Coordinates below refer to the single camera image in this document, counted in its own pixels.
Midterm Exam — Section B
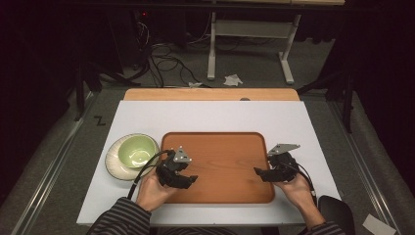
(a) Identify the white metal desk frame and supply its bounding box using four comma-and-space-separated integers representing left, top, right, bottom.
207, 12, 302, 86

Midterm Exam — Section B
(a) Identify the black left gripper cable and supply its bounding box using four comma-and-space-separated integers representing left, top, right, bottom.
126, 149, 174, 201

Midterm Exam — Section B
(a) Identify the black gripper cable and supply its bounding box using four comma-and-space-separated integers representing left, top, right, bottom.
126, 149, 174, 201
283, 161, 318, 206

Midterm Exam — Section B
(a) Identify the white ribbed plate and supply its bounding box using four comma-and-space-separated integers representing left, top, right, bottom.
104, 132, 161, 182

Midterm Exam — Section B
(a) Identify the white table cover board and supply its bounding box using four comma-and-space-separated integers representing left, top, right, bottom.
75, 100, 343, 227

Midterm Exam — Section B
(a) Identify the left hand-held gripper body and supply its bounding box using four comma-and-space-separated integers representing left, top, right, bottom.
155, 146, 193, 188

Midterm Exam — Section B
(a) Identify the metal floor rail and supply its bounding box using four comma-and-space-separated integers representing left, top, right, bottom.
327, 100, 403, 235
9, 91, 99, 235

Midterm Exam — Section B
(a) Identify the person's right hand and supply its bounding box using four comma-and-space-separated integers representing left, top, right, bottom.
273, 172, 316, 211

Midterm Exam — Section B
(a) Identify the flat white paper sheet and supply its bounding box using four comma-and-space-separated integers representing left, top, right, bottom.
361, 212, 397, 235

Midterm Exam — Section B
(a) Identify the green ceramic bowl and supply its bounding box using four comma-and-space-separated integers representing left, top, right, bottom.
117, 134, 158, 169

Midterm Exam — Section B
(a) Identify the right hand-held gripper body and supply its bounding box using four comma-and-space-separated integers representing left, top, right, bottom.
266, 143, 301, 183

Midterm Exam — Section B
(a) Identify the black floor cables bundle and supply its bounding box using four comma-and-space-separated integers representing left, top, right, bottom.
130, 19, 211, 89

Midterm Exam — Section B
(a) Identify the person's left hand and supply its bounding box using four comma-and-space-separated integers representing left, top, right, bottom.
134, 167, 179, 212

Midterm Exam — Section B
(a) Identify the black metal stand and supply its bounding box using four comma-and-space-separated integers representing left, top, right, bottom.
296, 69, 357, 134
73, 60, 142, 122

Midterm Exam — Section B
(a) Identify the large crumpled white paper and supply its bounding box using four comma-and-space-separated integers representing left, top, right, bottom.
223, 73, 244, 87

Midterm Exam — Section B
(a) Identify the wooden tray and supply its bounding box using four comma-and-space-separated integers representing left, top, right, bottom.
160, 131, 276, 205

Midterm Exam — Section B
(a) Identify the black chair seat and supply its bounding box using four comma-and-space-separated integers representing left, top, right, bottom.
317, 194, 356, 235

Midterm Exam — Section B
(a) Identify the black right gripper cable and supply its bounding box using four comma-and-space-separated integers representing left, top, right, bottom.
283, 161, 318, 206

